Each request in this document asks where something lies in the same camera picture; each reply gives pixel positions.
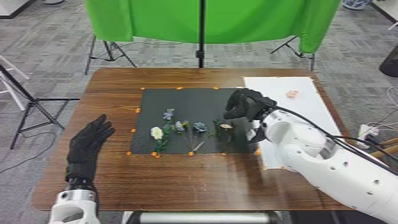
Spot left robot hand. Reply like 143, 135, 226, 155
64, 114, 118, 183

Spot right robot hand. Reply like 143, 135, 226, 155
222, 88, 279, 121

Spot cream flower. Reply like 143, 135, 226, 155
212, 119, 238, 145

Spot pink flower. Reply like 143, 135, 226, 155
285, 88, 302, 100

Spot dark mat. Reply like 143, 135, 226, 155
128, 87, 263, 156

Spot white sheet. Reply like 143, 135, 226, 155
242, 76, 347, 171

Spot white flower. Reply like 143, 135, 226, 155
148, 126, 175, 155

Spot blue and yellow flower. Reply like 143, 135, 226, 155
173, 120, 192, 135

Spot small blue flower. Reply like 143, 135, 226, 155
162, 108, 178, 122

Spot black tripod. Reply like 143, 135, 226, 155
0, 63, 82, 151

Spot black backdrop stand legs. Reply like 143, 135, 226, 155
269, 35, 318, 72
84, 34, 141, 76

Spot black backdrop stand pole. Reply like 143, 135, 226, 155
194, 0, 208, 69

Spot white power strip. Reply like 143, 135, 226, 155
356, 123, 382, 141

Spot pale grey bar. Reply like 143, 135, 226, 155
127, 211, 281, 224

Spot black cable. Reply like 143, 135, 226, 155
272, 105, 398, 176

